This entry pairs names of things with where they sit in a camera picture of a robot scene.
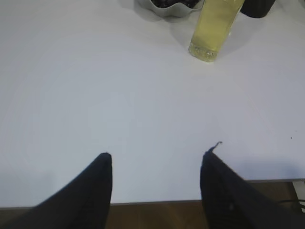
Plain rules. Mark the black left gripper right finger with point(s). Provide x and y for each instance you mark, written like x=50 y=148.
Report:
x=230 y=202

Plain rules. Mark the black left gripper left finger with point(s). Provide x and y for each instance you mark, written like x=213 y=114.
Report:
x=83 y=203

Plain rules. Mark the yellow drink bottle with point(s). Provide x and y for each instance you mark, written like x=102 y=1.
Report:
x=213 y=27

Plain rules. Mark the purple artificial grape bunch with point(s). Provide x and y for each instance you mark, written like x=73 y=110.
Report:
x=168 y=3

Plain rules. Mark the black mesh pen holder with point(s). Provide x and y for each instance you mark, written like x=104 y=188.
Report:
x=256 y=8

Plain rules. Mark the green wavy plate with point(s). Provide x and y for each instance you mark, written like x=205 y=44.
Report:
x=178 y=9

